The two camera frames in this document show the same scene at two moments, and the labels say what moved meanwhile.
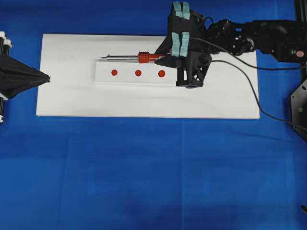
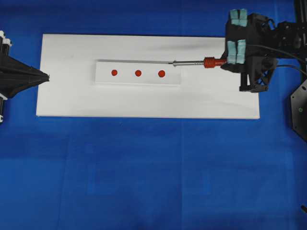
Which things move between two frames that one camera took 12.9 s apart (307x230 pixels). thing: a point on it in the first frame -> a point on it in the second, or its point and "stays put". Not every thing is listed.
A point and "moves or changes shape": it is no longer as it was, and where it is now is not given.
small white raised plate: (135, 74) stays put
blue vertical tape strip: (87, 173) stays put
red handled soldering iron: (143, 57) moves or changes shape
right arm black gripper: (185, 45) -> (251, 43)
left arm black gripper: (10, 66) stays put
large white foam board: (231, 90) stays put
